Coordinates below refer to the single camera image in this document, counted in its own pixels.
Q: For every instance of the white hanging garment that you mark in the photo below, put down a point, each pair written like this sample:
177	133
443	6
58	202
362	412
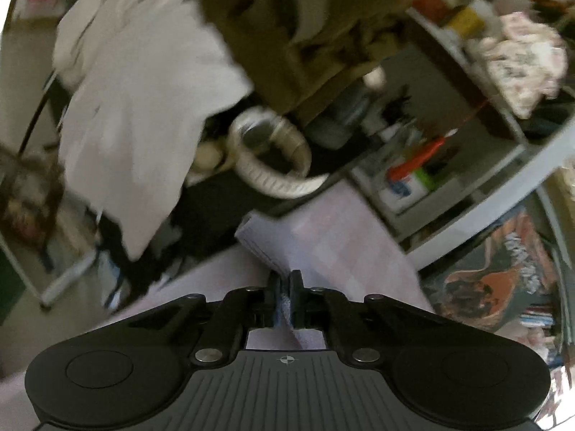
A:
143	75

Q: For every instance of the olive brown garment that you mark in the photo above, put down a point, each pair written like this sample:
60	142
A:
301	54

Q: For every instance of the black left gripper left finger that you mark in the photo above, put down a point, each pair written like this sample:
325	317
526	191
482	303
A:
225	330

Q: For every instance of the white metal shelf frame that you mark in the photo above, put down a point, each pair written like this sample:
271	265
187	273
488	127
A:
466	158

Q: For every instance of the pink checkered cartoon desk mat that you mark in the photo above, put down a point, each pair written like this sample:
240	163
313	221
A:
340	242

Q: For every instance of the Harry Potter book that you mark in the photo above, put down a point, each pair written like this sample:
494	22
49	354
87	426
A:
497	280

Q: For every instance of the purple and brown sweater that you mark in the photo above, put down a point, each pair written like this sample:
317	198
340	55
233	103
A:
275	244

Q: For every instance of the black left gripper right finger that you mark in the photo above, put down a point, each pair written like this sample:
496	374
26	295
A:
343	323

